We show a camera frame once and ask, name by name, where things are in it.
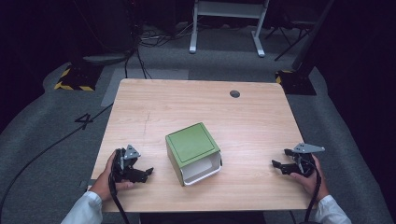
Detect white drawer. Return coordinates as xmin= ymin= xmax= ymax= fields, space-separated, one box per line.
xmin=179 ymin=150 xmax=223 ymax=187

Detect person's left hand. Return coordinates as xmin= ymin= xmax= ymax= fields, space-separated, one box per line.
xmin=90 ymin=150 xmax=134 ymax=202

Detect black yellow striped stand base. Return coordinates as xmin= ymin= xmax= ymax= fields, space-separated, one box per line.
xmin=53 ymin=62 xmax=104 ymax=92
xmin=275 ymin=69 xmax=318 ymax=96

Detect grey round stand base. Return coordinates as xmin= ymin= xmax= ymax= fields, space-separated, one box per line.
xmin=81 ymin=51 xmax=134 ymax=66

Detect green drawer box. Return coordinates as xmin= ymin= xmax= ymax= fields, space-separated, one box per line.
xmin=164 ymin=121 xmax=223 ymax=187

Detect black tripod legs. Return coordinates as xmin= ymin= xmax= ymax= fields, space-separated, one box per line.
xmin=264 ymin=18 xmax=314 ymax=62

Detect long black floor cable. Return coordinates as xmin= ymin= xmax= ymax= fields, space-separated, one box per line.
xmin=0 ymin=103 xmax=114 ymax=216

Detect person's right hand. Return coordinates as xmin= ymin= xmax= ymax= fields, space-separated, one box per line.
xmin=289 ymin=153 xmax=331 ymax=202

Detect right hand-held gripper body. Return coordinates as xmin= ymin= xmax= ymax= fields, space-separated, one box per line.
xmin=292 ymin=142 xmax=326 ymax=178

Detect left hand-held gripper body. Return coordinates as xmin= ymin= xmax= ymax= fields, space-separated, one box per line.
xmin=111 ymin=144 xmax=142 ymax=183

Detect black slanted stand post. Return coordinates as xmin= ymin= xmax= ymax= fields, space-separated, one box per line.
xmin=291 ymin=0 xmax=336 ymax=73

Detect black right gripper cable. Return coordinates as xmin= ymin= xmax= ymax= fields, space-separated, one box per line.
xmin=297 ymin=155 xmax=322 ymax=224

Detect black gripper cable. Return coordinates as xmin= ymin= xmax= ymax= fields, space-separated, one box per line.
xmin=107 ymin=167 xmax=131 ymax=224
xmin=297 ymin=155 xmax=322 ymax=224

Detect bundle of floor cables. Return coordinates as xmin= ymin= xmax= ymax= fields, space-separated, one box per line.
xmin=136 ymin=21 xmax=195 ymax=49

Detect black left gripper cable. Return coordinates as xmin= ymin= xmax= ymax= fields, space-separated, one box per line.
xmin=107 ymin=167 xmax=131 ymax=224

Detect white metal stand frame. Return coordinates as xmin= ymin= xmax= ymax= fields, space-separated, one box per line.
xmin=189 ymin=0 xmax=271 ymax=58

